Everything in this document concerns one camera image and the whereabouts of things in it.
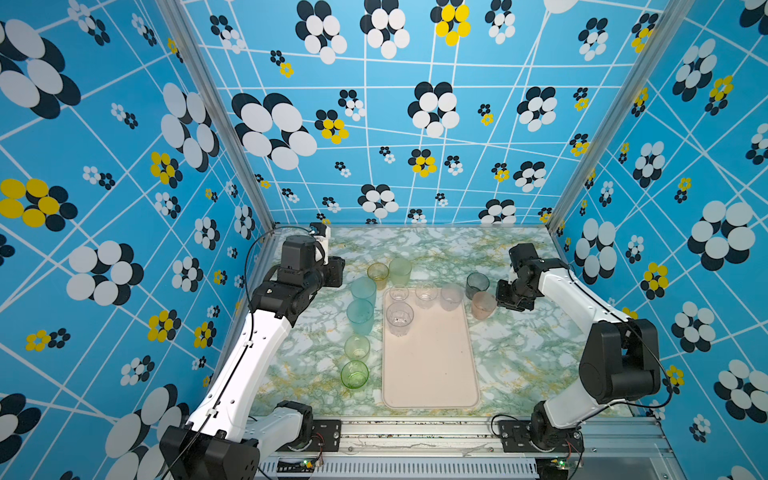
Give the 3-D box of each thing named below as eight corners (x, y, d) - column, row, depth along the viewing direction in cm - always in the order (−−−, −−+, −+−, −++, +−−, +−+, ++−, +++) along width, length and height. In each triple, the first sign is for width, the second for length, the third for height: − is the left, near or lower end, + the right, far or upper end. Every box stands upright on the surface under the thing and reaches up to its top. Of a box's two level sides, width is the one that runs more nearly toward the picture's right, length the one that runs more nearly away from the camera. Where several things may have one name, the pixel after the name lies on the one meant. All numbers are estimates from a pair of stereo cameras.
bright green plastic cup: (343, 388, 83) (339, 380, 77) (345, 368, 87) (341, 359, 81) (368, 388, 83) (366, 380, 77) (369, 368, 87) (368, 359, 81)
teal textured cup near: (349, 336, 92) (345, 322, 85) (351, 312, 97) (347, 297, 90) (372, 336, 92) (370, 322, 85) (373, 312, 97) (372, 297, 90)
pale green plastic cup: (345, 357, 88) (342, 348, 82) (353, 342, 91) (350, 331, 86) (365, 365, 87) (363, 356, 81) (372, 349, 90) (371, 339, 84)
